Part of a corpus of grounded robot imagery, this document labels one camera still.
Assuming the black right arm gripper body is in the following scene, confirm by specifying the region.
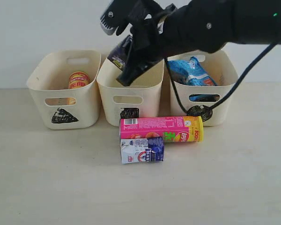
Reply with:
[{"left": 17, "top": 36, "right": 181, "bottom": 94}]
[{"left": 127, "top": 0, "right": 228, "bottom": 64}]

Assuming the dark purple juice carton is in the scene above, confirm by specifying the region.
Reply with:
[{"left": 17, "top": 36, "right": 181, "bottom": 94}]
[{"left": 107, "top": 35, "right": 133, "bottom": 71}]

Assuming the blue noodle packet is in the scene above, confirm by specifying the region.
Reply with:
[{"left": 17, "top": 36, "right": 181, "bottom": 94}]
[{"left": 168, "top": 56, "right": 217, "bottom": 87}]

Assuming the yellow Lay's chip can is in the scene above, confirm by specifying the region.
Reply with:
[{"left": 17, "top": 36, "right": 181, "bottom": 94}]
[{"left": 68, "top": 71, "right": 90, "bottom": 90}]

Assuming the pink Lay's chip can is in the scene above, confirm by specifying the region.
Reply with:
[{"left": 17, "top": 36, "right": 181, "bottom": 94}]
[{"left": 119, "top": 116, "right": 204, "bottom": 143}]

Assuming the white blue milk carton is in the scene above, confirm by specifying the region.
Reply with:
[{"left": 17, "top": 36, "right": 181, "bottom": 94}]
[{"left": 120, "top": 137, "right": 164, "bottom": 164}]

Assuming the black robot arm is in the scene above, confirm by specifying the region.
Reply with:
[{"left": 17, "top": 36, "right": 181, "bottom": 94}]
[{"left": 100, "top": 0, "right": 281, "bottom": 86}]

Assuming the cream bin with square mark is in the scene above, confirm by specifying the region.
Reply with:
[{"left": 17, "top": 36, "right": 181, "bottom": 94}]
[{"left": 96, "top": 59, "right": 164, "bottom": 126}]

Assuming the cream bin with triangle mark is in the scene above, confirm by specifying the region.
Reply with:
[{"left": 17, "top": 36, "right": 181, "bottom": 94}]
[{"left": 26, "top": 50, "right": 102, "bottom": 130}]

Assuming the black cable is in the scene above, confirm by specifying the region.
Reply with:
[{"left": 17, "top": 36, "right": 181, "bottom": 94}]
[{"left": 164, "top": 41, "right": 279, "bottom": 117}]

